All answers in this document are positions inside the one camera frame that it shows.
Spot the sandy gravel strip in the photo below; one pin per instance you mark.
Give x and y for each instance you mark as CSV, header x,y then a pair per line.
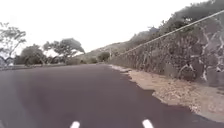
x,y
180,91

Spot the robot's own part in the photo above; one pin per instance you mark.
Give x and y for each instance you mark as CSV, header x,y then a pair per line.
x,y
75,125
147,124

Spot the dark bush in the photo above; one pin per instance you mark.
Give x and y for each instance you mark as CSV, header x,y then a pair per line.
x,y
103,56

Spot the dark stone wall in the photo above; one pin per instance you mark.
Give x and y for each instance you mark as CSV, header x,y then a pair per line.
x,y
186,53

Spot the wide-crowned tree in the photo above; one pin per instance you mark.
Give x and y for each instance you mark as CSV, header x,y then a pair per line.
x,y
68,45

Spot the group of trees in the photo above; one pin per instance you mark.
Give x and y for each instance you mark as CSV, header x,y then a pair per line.
x,y
31,55

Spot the dark asphalt road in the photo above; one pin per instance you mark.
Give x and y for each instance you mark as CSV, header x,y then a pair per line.
x,y
80,96

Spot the grassy hill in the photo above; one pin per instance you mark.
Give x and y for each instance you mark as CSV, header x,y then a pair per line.
x,y
96,52

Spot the low stone wall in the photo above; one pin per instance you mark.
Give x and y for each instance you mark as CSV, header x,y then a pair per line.
x,y
26,66

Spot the bushes above stone wall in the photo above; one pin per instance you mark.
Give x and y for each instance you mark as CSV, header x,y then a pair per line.
x,y
186,15

